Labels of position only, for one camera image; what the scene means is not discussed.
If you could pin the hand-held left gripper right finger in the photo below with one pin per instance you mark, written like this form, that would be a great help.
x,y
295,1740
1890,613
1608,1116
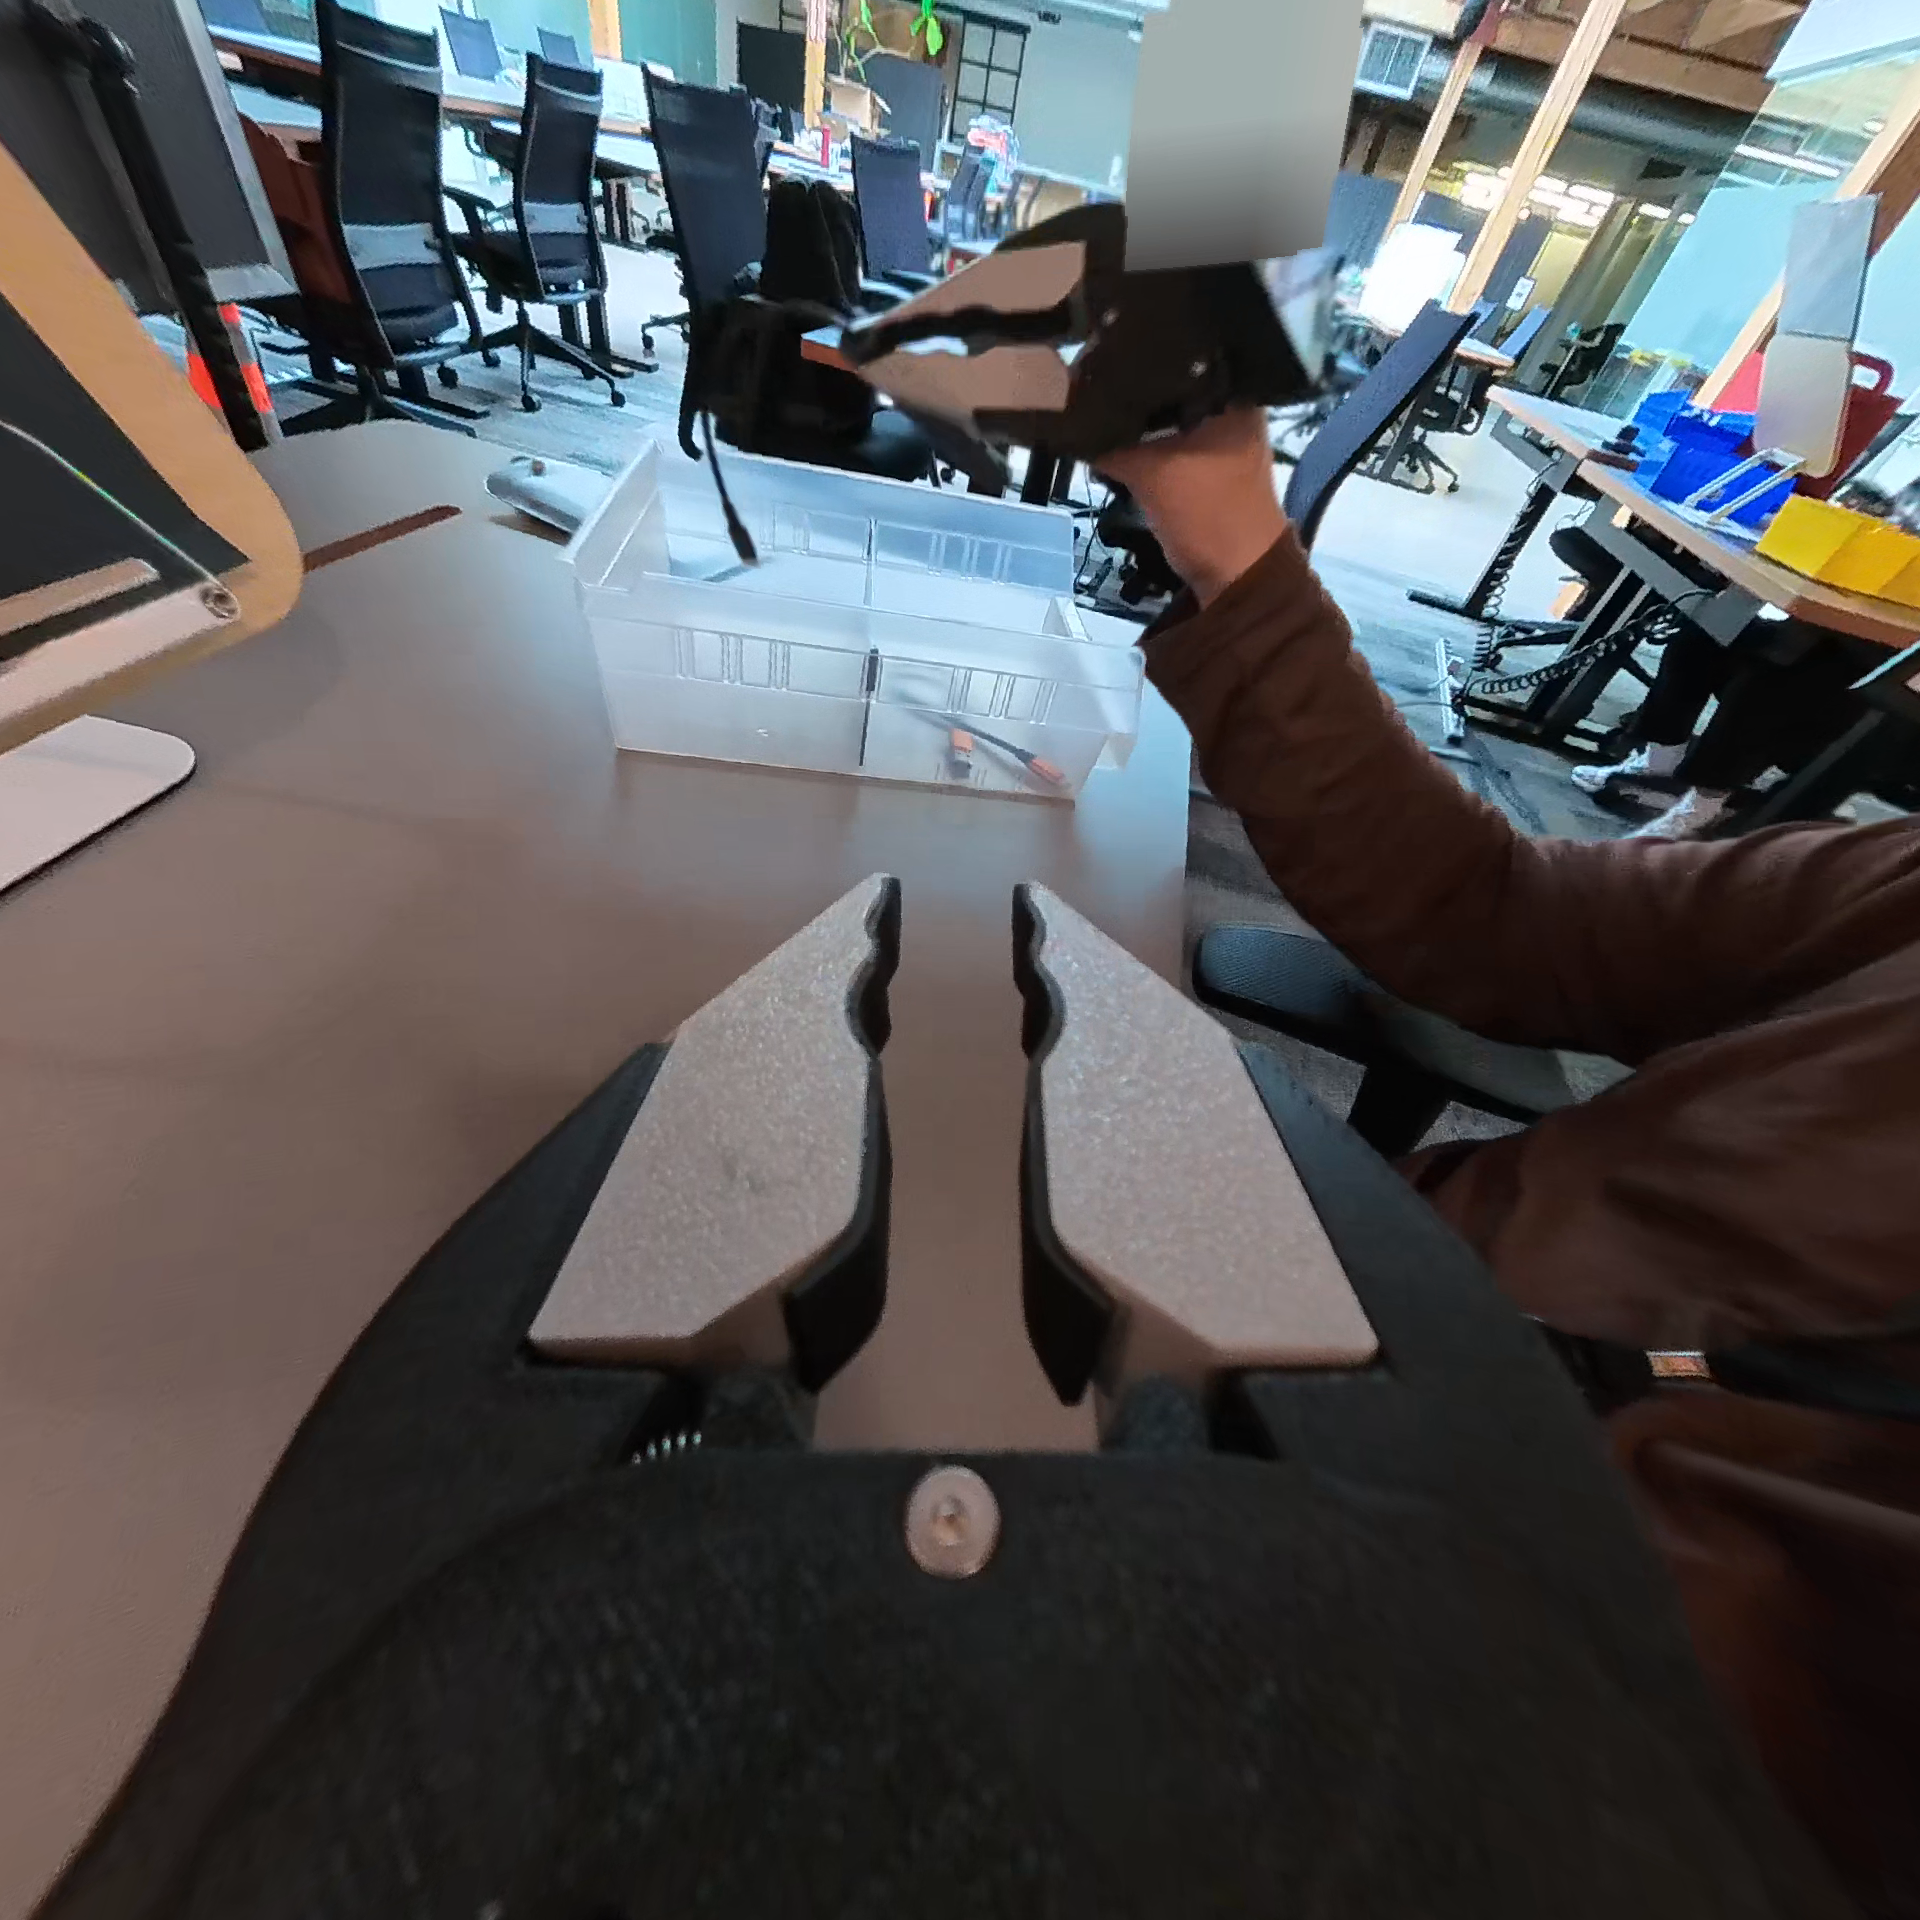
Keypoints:
x,y
1185,1185

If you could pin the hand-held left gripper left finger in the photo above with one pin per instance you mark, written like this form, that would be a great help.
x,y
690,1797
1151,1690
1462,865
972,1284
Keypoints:
x,y
735,1171

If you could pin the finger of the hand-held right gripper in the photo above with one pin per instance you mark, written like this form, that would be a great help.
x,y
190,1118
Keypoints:
x,y
990,382
1020,293

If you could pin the clear plastic divided bin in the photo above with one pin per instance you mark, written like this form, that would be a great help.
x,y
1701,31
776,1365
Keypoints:
x,y
751,675

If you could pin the person's right hand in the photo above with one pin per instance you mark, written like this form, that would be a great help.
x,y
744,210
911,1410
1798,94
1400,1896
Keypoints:
x,y
1215,503

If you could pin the black mesh office chair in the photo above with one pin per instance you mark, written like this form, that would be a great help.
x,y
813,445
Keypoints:
x,y
704,181
1380,405
563,150
382,181

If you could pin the black backpack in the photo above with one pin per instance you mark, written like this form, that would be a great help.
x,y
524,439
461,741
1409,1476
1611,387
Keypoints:
x,y
810,240

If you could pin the black padded office chair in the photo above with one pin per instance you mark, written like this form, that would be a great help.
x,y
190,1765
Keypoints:
x,y
1321,990

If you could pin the green plant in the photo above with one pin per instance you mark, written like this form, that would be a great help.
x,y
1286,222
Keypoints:
x,y
927,22

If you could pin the white power strip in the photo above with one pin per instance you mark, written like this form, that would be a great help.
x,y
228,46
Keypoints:
x,y
1454,691

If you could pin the grey device on table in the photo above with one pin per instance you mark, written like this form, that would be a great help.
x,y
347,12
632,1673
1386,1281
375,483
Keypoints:
x,y
548,495

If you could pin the blue plastic storage bin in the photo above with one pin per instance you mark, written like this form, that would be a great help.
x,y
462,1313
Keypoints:
x,y
1695,450

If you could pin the height-adjustable office desk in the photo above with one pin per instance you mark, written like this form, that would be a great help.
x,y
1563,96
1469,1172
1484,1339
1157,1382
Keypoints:
x,y
1681,519

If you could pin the person's brown-clothed torso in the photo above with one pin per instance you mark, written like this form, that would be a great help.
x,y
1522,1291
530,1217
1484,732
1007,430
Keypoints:
x,y
1771,1171

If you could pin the grey panel on stand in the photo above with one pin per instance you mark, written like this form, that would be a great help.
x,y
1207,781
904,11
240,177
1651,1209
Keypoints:
x,y
1814,331

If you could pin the yellow plastic storage bin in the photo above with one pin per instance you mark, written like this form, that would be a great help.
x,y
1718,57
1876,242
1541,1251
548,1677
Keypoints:
x,y
1830,549

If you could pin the reddish brown bag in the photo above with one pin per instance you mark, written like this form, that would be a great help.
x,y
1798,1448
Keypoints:
x,y
293,224

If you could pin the orange traffic cone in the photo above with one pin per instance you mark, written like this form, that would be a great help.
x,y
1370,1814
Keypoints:
x,y
259,393

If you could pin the grey-framed board on tripod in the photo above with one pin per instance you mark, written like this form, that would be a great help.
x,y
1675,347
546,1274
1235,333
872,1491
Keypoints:
x,y
211,150

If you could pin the wood-framed screen on stand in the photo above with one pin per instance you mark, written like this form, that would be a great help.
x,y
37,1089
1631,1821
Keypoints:
x,y
74,495

